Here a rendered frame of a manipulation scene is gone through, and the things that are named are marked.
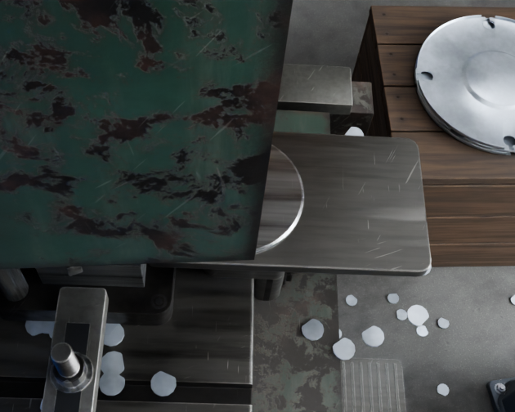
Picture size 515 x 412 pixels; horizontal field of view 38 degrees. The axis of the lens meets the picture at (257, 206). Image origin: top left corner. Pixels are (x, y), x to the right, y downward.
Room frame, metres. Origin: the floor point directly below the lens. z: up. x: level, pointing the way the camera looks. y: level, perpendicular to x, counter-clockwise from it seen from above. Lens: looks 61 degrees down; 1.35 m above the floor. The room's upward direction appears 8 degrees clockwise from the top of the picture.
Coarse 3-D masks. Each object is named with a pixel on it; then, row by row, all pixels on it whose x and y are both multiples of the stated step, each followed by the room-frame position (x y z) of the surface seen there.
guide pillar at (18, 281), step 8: (0, 272) 0.22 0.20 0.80; (8, 272) 0.22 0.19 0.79; (16, 272) 0.23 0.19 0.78; (0, 280) 0.22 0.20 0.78; (8, 280) 0.22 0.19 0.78; (16, 280) 0.22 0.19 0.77; (24, 280) 0.23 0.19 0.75; (0, 288) 0.22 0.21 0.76; (8, 288) 0.22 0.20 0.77; (16, 288) 0.22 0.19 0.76; (24, 288) 0.23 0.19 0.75; (8, 296) 0.22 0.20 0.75; (16, 296) 0.22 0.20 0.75; (24, 296) 0.22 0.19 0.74
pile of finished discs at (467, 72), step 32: (448, 32) 0.96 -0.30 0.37; (480, 32) 0.97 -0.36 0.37; (512, 32) 0.98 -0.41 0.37; (416, 64) 0.87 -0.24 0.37; (448, 64) 0.88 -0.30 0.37; (480, 64) 0.89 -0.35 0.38; (512, 64) 0.90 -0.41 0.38; (448, 96) 0.81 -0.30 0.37; (480, 96) 0.82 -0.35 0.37; (512, 96) 0.83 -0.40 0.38; (448, 128) 0.75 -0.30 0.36; (480, 128) 0.75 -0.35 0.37; (512, 128) 0.76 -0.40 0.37
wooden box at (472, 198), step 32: (384, 32) 0.96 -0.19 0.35; (416, 32) 0.97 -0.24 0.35; (384, 64) 0.88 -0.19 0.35; (384, 96) 0.81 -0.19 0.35; (416, 96) 0.82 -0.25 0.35; (384, 128) 0.77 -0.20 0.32; (416, 128) 0.75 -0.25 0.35; (448, 160) 0.70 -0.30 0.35; (480, 160) 0.70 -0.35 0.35; (512, 160) 0.71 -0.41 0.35; (448, 192) 0.66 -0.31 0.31; (480, 192) 0.67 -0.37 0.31; (512, 192) 0.68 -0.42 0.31; (448, 224) 0.67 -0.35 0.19; (480, 224) 0.68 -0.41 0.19; (512, 224) 0.69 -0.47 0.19; (448, 256) 0.67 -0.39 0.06; (480, 256) 0.68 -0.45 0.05; (512, 256) 0.69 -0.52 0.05
